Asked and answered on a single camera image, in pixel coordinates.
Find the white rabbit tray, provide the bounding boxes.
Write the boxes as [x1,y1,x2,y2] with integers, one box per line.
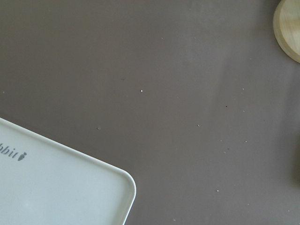
[0,119,136,225]

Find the wooden mug tree stand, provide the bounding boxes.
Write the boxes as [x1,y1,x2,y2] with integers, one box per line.
[273,0,300,63]

